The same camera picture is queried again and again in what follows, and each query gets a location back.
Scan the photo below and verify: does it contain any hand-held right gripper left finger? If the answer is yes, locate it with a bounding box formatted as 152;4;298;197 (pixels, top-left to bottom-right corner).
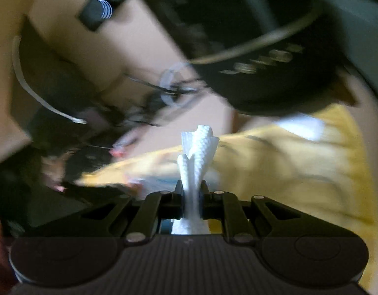
54;180;185;243

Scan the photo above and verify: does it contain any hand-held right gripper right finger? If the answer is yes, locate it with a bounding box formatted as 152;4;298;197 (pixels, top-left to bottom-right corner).
201;180;331;243

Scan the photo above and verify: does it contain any white paper towel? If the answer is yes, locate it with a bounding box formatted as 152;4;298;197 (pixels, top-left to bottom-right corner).
171;124;220;236

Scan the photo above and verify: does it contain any pink tube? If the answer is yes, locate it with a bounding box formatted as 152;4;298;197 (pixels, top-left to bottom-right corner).
110;129;141;158

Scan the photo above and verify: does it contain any yellow printed cloth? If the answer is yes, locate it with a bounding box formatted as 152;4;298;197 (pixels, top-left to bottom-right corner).
75;103;378;288

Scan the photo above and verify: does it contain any dark monitor stand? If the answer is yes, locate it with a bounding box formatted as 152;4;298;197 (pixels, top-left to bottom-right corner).
11;15;123;130

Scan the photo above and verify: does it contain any black round appliance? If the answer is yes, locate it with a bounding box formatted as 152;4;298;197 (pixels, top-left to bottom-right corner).
130;0;359;117

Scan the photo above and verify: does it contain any grey box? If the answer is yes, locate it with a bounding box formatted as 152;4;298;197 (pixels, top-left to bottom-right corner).
312;0;378;79

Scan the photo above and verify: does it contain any black power adapter with cables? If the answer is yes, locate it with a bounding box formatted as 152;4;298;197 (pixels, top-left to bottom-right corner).
124;72;208;96

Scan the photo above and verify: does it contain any translucent ring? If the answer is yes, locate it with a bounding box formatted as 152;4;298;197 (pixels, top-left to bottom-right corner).
159;62;194;106

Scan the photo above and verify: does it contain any white cable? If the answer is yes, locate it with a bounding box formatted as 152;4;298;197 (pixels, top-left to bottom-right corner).
12;35;89;125

